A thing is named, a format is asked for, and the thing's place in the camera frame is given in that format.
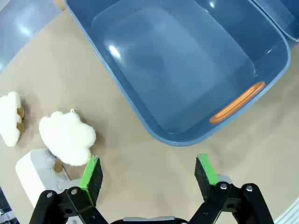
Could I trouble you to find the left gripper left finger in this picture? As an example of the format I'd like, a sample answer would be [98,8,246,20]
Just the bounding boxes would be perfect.
[29,155,110,224]

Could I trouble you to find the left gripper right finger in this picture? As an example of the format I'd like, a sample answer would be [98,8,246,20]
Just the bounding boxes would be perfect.
[186,153,274,224]

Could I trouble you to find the white cloud plush toy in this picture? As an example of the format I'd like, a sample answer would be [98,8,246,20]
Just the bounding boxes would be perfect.
[0,91,25,147]
[38,109,97,166]

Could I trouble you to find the white digital clock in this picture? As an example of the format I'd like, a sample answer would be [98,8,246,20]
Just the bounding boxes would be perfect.
[15,149,81,208]

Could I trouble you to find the blue basket orange handles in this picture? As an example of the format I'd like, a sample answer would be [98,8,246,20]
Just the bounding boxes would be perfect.
[251,0,299,49]
[64,0,292,147]

